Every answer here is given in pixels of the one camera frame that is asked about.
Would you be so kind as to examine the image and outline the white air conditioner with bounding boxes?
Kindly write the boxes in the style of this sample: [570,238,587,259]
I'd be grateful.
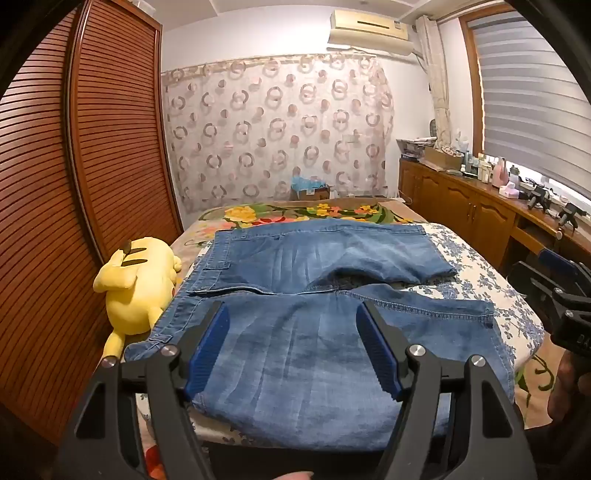
[327,8,416,58]

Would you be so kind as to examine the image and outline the stack of magazines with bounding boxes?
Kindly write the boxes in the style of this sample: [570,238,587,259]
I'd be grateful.
[397,137,437,160]

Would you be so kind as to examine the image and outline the yellow flower blanket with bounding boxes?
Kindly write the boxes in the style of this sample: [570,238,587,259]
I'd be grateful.
[178,198,426,259]

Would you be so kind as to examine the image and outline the wooden louvered wardrobe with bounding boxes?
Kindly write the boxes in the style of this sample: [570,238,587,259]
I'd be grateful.
[0,0,185,446]

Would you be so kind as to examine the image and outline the black clamp stand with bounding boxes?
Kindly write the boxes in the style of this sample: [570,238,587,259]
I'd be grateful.
[526,185,553,214]
[556,203,588,232]

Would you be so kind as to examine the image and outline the blue floral bed sheet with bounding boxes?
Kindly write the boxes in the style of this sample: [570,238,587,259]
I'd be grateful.
[139,222,546,480]

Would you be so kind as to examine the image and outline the blue denim pants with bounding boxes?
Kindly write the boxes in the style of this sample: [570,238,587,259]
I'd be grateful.
[124,218,516,454]

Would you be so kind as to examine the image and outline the yellow plush toy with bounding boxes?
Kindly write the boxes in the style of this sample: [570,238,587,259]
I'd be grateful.
[92,236,184,370]

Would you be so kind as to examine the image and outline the wooden sideboard cabinet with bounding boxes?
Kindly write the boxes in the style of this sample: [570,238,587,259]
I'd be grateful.
[398,156,591,278]

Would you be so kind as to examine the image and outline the beige window curtain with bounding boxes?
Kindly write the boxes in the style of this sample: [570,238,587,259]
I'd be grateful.
[416,15,456,151]

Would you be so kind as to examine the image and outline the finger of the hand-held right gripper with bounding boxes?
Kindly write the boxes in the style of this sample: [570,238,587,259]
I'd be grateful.
[507,261,571,334]
[536,248,591,283]

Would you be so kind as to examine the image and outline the group of small bottles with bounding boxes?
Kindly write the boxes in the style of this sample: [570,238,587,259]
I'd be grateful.
[462,152,495,184]

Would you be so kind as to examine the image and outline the circle patterned sheer curtain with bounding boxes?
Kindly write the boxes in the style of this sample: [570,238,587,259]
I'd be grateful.
[161,52,396,216]

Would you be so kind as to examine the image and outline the open flat cardboard box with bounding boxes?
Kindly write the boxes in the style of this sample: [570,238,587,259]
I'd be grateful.
[422,146,465,171]

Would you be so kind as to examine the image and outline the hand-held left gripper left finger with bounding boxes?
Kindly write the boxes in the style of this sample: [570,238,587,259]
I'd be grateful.
[53,301,231,480]

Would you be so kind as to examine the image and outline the blue plastic bag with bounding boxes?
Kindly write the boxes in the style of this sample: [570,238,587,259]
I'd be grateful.
[291,175,327,191]

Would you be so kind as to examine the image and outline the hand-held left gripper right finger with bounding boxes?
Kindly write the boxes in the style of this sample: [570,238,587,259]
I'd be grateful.
[355,301,539,480]

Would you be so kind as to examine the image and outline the small cardboard box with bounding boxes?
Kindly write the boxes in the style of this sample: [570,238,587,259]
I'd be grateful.
[290,185,331,202]

